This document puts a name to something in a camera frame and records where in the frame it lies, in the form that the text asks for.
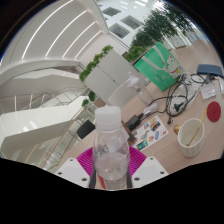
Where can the brown-backed booklet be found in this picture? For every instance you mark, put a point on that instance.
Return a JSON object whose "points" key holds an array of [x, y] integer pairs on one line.
{"points": [[131, 135]]}

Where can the black power adapter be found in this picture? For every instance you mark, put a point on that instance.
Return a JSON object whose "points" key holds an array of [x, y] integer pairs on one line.
{"points": [[134, 122]]}

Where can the dark blue keyboard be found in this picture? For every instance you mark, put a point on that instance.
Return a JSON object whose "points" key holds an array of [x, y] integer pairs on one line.
{"points": [[210, 70]]}

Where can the green cat-print tote bag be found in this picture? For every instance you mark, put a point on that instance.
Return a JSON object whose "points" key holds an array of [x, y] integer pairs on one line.
{"points": [[158, 68]]}

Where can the wide leafy planter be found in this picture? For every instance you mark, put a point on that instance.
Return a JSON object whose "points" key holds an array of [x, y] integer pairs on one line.
{"points": [[135, 53]]}

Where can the gold spoon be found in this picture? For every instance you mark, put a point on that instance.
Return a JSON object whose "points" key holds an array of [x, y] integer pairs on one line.
{"points": [[197, 128]]}

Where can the labelled plastic packet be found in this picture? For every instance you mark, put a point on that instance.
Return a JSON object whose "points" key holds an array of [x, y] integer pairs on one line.
{"points": [[208, 90]]}

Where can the leafy green plant row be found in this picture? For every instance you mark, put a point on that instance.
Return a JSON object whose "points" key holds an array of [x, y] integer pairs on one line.
{"points": [[95, 61]]}

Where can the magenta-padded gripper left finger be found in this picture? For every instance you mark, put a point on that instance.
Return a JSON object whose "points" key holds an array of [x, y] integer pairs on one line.
{"points": [[71, 171]]}

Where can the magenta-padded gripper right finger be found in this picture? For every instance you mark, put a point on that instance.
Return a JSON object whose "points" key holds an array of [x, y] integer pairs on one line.
{"points": [[150, 171]]}

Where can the white charger block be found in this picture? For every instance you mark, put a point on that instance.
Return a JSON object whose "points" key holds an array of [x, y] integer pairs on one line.
{"points": [[150, 109]]}

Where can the small leafy planter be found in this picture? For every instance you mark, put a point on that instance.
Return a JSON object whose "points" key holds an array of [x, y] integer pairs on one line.
{"points": [[91, 96]]}

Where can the colourful sticker sheet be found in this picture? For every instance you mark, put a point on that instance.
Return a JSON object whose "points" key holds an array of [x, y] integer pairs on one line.
{"points": [[153, 131]]}

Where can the tall green plant hedge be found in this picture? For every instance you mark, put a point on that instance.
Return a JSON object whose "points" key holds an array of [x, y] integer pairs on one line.
{"points": [[160, 23]]}

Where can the clear white-capped water bottle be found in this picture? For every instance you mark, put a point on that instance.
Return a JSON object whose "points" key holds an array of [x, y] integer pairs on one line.
{"points": [[110, 156]]}

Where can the white chair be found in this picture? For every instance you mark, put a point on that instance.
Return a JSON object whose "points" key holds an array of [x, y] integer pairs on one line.
{"points": [[121, 96]]}

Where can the white cabinet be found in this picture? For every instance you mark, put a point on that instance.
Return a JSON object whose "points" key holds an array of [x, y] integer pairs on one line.
{"points": [[110, 75]]}

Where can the flat round red coaster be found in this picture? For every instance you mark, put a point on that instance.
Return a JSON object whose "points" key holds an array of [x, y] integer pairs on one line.
{"points": [[214, 112]]}

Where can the clear lidded tumbler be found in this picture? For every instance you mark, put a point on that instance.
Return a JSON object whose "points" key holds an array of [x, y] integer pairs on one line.
{"points": [[141, 91]]}

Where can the black chair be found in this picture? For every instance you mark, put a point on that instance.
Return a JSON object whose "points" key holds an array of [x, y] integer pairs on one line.
{"points": [[86, 129]]}

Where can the white grid-pattern mug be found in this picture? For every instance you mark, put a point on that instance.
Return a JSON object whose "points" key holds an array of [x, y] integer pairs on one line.
{"points": [[193, 148]]}

